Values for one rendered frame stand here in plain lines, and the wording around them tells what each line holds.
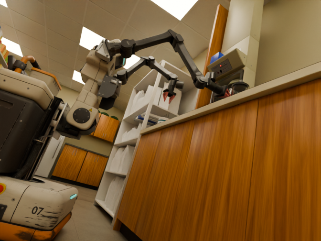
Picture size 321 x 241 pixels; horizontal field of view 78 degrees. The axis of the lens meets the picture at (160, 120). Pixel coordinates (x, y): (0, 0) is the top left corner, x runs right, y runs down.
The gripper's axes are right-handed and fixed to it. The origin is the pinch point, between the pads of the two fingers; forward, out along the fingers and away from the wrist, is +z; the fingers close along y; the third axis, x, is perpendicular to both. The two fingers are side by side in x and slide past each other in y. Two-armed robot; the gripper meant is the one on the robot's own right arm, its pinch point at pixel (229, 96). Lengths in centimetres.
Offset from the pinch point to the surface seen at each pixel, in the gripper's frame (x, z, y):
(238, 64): -27.3, 1.4, 2.4
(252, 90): 16, -24, -44
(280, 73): -45, 48, 4
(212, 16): -136, 13, 93
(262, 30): -106, 47, 36
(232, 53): -33.5, -5.2, 3.7
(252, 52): -42.6, 9.7, 0.9
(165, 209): 84, -20, 1
